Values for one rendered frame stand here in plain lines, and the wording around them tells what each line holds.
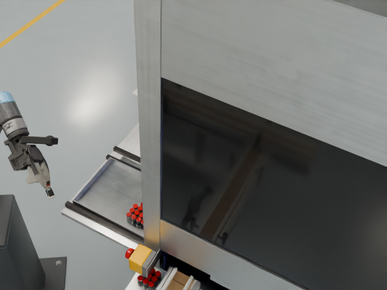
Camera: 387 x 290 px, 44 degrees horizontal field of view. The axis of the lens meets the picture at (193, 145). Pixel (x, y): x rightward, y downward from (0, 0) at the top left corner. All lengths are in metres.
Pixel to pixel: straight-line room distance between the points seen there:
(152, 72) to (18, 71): 3.00
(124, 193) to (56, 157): 1.39
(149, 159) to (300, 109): 0.51
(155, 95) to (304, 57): 0.39
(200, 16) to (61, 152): 2.51
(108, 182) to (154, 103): 0.93
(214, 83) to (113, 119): 2.53
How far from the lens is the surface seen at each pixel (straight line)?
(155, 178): 1.36
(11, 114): 1.71
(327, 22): 0.84
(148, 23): 1.01
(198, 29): 0.95
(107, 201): 1.97
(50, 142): 1.64
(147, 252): 1.67
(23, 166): 1.67
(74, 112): 3.59
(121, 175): 2.05
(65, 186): 3.16
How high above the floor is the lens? 2.50
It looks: 49 degrees down
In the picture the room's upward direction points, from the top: 5 degrees clockwise
